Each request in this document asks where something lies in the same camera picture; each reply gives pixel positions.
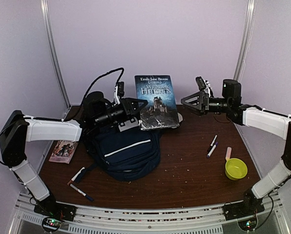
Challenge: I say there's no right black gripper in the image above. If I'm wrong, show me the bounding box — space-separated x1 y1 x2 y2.
181 91 230 116

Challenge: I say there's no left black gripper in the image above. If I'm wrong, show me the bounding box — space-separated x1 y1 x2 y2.
94 97 147 128

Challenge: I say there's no dark Wuthering Heights book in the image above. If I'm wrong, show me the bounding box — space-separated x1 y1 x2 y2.
134 75 180 131

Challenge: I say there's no navy blue student backpack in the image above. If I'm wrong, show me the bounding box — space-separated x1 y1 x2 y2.
74 126 162 183

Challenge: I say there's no pink illustrated paperback book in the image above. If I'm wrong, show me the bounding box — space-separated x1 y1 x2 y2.
49 140 78 164

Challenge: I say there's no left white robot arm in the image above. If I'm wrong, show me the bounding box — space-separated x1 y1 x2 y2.
0 98 148 216

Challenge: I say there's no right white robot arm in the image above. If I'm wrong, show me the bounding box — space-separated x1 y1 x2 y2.
181 91 291 215

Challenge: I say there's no white and navy bowl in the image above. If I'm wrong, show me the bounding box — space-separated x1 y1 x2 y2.
177 113 183 127

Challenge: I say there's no black capped white marker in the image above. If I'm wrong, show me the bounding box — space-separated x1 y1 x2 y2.
207 135 218 153

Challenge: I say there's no purple capped white marker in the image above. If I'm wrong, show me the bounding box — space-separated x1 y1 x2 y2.
207 142 218 158

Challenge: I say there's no lime green bowl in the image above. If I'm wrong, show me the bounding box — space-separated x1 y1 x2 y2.
225 158 248 181

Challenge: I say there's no red tipped white marker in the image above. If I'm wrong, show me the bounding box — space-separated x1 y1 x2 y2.
67 167 85 186

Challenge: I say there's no blue capped white marker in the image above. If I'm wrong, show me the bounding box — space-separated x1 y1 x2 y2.
69 184 94 202

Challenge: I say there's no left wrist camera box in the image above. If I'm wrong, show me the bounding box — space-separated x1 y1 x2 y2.
83 81 126 115

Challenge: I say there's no right aluminium corner post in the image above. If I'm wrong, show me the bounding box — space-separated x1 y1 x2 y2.
227 0 257 82

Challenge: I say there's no aluminium corner post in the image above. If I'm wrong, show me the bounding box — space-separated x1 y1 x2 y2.
40 0 71 108
227 0 257 82

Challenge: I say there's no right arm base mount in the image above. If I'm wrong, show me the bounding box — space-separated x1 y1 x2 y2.
223 189 265 232

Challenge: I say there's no aluminium front rail frame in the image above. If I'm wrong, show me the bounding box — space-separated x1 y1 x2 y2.
8 193 291 234

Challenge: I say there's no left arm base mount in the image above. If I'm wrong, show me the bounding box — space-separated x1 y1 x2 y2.
30 195 77 234

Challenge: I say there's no left aluminium corner post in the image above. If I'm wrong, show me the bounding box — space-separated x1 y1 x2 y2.
40 0 71 108

